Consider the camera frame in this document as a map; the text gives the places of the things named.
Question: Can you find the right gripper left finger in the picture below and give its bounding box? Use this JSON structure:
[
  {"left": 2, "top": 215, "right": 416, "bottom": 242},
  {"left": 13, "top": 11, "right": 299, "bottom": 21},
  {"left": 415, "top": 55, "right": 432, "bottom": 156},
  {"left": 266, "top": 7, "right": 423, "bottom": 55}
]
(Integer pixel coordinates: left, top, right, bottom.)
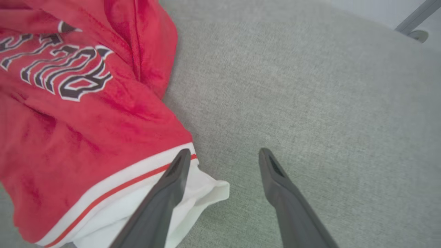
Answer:
[{"left": 110, "top": 149, "right": 192, "bottom": 248}]

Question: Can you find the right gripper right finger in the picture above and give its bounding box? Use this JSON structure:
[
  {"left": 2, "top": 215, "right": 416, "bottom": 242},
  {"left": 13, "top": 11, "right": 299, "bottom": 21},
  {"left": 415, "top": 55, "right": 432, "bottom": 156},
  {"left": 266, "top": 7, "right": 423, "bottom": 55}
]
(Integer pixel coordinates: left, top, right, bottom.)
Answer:
[{"left": 258, "top": 148, "right": 340, "bottom": 248}]

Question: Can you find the red white jersey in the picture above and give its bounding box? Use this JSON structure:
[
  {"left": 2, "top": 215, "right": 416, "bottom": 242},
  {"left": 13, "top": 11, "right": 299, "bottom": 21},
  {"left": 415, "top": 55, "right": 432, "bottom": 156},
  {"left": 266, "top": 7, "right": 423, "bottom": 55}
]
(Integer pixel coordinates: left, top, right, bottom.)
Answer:
[{"left": 0, "top": 0, "right": 230, "bottom": 248}]

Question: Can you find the grey fabric sofa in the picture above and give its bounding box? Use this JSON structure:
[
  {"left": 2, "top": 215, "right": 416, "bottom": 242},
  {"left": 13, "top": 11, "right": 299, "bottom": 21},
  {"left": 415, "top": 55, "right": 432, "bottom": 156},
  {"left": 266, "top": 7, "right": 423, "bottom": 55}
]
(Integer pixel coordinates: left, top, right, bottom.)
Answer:
[{"left": 0, "top": 0, "right": 441, "bottom": 248}]

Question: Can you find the grey metal bar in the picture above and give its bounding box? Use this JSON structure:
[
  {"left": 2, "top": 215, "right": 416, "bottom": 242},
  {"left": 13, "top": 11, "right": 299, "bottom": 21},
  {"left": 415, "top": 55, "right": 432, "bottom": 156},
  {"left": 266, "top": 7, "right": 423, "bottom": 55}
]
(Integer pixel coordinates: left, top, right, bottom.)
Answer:
[{"left": 394, "top": 0, "right": 441, "bottom": 35}]

